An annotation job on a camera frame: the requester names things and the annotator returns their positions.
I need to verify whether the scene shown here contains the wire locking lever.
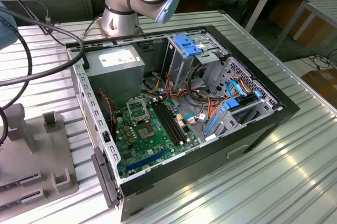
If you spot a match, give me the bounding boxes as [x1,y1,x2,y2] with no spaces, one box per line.
[143,98,153,124]

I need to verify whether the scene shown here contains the metal socket cover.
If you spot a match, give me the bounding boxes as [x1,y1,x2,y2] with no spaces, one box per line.
[126,97,151,125]

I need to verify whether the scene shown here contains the CPU socket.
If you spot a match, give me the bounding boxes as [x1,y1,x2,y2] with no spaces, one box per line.
[135,120,156,141]

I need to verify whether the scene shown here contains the black RAM slot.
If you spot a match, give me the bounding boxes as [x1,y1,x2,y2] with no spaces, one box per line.
[151,101,179,146]
[163,99,192,142]
[159,99,187,143]
[155,100,183,145]

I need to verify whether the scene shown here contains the metal drive cage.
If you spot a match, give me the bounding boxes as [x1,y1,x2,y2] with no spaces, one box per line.
[161,32,230,91]

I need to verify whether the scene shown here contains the green motherboard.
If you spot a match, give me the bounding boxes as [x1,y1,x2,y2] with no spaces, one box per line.
[112,95,201,179]

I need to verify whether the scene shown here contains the grey power supply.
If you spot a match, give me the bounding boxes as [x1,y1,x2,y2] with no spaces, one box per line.
[83,45,146,109]

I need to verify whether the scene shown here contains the blue drive latch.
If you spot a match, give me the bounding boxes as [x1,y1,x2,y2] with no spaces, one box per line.
[173,34,203,57]

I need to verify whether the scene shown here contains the hard disk in blue carrier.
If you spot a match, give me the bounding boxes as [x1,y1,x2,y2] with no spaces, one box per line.
[222,89,263,112]

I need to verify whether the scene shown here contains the blue expansion slot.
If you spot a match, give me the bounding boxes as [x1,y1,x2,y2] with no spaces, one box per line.
[125,147,169,172]

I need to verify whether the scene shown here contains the open black PC case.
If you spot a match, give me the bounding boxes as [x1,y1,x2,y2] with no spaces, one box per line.
[64,25,301,222]

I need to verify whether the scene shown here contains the black card retention latch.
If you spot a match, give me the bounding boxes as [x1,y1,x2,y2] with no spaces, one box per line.
[90,146,124,208]

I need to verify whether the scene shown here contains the grey parts rack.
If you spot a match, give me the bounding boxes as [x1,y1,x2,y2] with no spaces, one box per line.
[0,103,80,210]

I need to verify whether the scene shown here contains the brown cardboard box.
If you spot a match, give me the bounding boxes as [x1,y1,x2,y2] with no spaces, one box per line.
[301,68,337,101]
[268,0,337,48]

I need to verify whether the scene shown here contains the yellow black power wires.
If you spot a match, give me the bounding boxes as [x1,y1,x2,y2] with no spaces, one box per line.
[143,73,165,95]

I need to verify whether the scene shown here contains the light blue wire white plug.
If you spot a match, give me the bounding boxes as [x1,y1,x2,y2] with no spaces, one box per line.
[183,113,197,126]

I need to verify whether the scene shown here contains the black power cable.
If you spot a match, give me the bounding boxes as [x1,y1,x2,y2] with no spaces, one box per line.
[184,62,211,104]

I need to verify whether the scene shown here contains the orange power wire bundle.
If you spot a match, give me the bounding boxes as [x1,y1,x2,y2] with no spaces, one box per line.
[164,73,230,120]

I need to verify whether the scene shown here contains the blue plastic disk rail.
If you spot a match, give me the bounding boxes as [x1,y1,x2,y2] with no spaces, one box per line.
[202,107,227,138]

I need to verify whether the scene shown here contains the blue flat data wire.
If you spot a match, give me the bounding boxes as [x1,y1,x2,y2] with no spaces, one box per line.
[225,79,250,99]

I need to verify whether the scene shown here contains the red black fan wire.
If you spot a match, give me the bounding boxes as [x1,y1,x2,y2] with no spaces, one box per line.
[96,89,118,133]

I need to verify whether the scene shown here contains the thick black cable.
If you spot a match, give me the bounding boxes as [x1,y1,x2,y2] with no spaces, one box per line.
[0,7,86,88]
[0,15,34,147]

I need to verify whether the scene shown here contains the thin cable silver plug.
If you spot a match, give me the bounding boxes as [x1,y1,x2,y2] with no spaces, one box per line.
[0,0,66,47]
[78,13,104,38]

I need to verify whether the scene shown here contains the grey metal frame table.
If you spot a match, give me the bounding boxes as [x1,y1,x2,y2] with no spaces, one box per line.
[272,0,337,54]

